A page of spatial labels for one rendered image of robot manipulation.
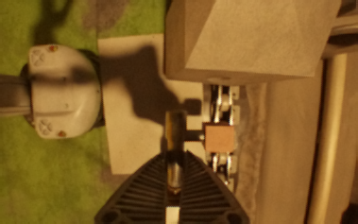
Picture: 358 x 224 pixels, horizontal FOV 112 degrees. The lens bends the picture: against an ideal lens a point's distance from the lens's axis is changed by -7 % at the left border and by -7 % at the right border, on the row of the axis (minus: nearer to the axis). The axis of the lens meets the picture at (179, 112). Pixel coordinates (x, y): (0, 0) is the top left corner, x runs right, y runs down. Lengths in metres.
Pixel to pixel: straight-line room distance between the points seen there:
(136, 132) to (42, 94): 0.90
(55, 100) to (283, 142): 1.14
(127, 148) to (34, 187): 1.63
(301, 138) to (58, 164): 1.66
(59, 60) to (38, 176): 1.17
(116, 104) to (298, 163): 0.49
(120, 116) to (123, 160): 0.10
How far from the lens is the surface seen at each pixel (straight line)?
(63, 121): 0.98
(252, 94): 0.39
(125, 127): 0.31
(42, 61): 1.07
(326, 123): 0.49
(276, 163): 0.46
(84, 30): 1.44
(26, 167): 1.87
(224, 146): 0.17
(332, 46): 0.39
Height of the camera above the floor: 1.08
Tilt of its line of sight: 85 degrees down
